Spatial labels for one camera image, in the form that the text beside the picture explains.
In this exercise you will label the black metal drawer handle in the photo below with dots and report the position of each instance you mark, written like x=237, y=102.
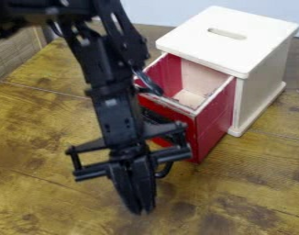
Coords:
x=169, y=132

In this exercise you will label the white wooden box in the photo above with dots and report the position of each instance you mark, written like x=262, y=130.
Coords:
x=225, y=43

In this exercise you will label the red wooden drawer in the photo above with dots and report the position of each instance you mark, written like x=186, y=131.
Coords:
x=200, y=104

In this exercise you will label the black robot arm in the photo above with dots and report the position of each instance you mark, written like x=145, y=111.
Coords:
x=105, y=44

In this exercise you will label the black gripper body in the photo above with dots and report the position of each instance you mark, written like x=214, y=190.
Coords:
x=122, y=129

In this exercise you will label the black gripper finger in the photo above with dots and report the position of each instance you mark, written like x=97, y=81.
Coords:
x=124, y=189
x=144, y=183

